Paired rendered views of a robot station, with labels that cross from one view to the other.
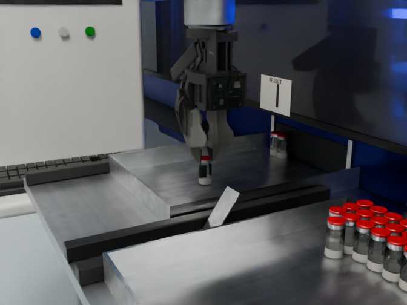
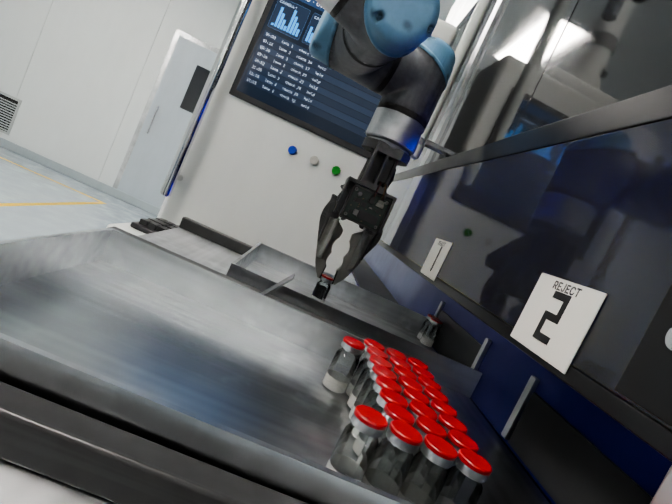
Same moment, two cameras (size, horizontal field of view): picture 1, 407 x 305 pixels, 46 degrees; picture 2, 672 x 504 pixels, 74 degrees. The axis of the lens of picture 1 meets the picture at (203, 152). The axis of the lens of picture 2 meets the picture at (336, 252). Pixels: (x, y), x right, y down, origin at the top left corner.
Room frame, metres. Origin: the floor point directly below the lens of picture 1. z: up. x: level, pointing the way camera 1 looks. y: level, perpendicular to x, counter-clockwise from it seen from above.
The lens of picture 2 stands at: (0.14, -0.26, 1.03)
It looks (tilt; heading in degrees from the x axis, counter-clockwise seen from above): 5 degrees down; 23
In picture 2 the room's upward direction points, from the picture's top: 25 degrees clockwise
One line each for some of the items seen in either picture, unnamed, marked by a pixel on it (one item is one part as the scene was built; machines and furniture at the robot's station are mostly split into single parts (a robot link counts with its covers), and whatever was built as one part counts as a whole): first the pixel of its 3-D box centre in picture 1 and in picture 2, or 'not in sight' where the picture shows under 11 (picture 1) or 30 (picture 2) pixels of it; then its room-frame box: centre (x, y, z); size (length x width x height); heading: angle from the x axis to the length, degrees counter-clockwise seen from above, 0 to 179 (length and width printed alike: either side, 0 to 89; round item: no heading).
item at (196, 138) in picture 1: (198, 137); (325, 247); (0.73, 0.01, 0.97); 0.06 x 0.03 x 0.09; 28
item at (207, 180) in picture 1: (205, 170); (321, 290); (0.75, 0.00, 0.90); 0.02 x 0.02 x 0.04
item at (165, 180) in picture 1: (229, 170); (347, 307); (0.78, -0.04, 0.90); 0.34 x 0.26 x 0.04; 118
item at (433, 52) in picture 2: not in sight; (415, 81); (0.74, -0.01, 1.23); 0.09 x 0.08 x 0.11; 131
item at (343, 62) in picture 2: not in sight; (358, 44); (0.66, 0.06, 1.23); 0.11 x 0.11 x 0.08; 41
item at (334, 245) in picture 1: (335, 237); (343, 364); (0.51, -0.15, 0.90); 0.02 x 0.02 x 0.05
